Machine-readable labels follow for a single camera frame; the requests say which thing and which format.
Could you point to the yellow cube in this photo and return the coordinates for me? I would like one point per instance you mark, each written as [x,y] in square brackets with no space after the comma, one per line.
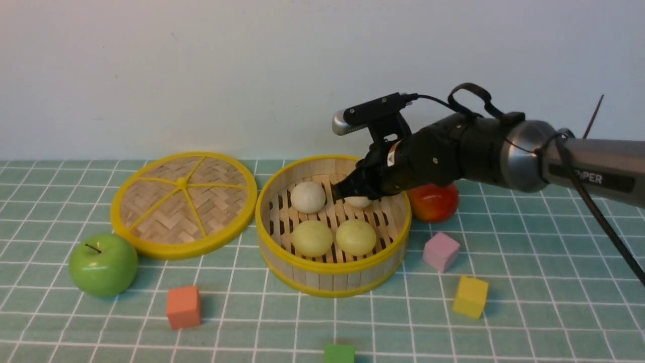
[471,296]

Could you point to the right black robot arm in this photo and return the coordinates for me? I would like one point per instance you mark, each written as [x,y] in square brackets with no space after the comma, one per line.
[525,158]

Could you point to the bamboo steamer tray yellow rim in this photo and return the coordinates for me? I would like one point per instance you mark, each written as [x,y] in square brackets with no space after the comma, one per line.
[334,274]

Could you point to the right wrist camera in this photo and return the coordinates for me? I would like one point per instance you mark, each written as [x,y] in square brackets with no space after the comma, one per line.
[382,117]

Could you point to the woven bamboo steamer lid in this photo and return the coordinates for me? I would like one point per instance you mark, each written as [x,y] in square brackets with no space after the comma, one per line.
[185,205]

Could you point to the green apple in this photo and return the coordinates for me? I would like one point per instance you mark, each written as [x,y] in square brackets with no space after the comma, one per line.
[103,265]

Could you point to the green cube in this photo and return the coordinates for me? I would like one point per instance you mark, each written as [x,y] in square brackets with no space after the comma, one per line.
[339,353]

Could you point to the white bun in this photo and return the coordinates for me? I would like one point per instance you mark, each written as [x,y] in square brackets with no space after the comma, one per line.
[358,202]
[308,197]

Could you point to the orange cube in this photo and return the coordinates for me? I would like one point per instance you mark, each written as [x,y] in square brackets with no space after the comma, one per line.
[184,307]

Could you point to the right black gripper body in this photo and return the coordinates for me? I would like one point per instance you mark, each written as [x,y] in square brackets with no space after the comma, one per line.
[429,156]

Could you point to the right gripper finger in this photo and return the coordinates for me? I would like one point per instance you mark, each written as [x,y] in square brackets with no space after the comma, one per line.
[352,186]

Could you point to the pink cube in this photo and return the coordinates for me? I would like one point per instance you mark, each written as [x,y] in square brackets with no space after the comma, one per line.
[441,251]

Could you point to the green checkered tablecloth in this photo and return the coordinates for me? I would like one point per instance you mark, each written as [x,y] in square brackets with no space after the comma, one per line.
[559,291]

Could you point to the yellow-green bun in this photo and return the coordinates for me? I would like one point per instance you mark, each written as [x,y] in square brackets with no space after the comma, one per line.
[312,238]
[356,237]

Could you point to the red orange tomato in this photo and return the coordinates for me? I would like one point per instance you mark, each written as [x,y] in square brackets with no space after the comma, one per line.
[432,204]

